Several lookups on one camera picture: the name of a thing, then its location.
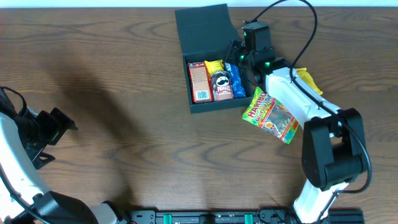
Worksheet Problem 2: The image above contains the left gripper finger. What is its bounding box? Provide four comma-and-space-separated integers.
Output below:
49, 108, 78, 146
25, 147, 55, 170

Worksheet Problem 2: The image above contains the blue snack bar wrapper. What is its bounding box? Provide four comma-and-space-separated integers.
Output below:
223, 62, 246, 98

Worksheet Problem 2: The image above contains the small orange yellow snack bag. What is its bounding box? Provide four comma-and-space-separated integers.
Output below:
205, 60, 224, 76

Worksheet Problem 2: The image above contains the small red Pringles can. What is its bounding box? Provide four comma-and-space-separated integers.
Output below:
210, 71, 234, 101

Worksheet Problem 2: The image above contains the dark green box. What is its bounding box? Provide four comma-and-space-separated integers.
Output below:
175, 4, 253, 114

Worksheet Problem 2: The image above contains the red and white carton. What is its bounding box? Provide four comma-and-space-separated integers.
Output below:
187, 62, 213, 103

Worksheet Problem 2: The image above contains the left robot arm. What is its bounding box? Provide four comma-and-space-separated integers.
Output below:
1, 86, 131, 224

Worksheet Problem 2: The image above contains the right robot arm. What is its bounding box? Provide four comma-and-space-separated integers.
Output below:
226, 20, 372, 223

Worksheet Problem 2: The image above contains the yellow snack packet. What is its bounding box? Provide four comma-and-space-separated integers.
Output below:
296, 68, 323, 95

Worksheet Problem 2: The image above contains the Haribo gummy worms bag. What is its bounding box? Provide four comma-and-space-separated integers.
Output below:
242, 87, 299, 144

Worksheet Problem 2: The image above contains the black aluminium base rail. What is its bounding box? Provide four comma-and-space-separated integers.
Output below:
129, 207, 365, 224

